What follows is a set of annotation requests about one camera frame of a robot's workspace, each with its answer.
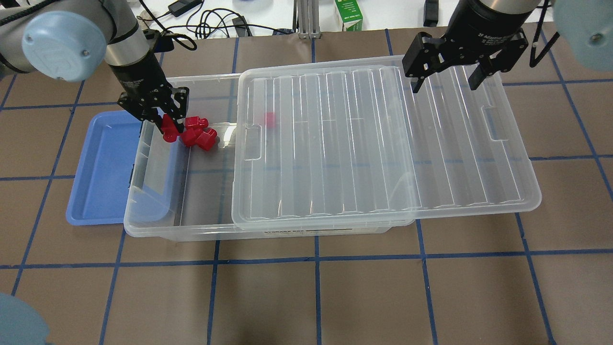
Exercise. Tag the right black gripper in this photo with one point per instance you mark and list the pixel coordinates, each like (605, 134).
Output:
(479, 24)

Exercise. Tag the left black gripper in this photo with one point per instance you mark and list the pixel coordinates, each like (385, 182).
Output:
(137, 77)

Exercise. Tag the clear plastic box lid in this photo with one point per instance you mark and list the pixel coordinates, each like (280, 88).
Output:
(467, 154)

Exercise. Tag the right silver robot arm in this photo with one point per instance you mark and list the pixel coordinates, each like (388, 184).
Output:
(586, 25)

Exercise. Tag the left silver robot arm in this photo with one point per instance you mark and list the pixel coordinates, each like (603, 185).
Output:
(67, 40)

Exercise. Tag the clear plastic storage box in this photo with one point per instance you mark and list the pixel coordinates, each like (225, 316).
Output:
(215, 191)

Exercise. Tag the lone red block in box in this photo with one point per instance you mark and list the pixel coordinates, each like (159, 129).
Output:
(270, 119)

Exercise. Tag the blue plastic tray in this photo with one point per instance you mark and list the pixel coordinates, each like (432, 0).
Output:
(124, 173)

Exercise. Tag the black power adapter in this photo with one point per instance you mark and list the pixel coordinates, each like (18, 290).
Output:
(181, 7)

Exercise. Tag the green white carton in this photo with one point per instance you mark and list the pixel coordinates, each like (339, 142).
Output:
(349, 15)

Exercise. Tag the aluminium frame post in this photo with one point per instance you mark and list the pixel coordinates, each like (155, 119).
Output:
(306, 19)

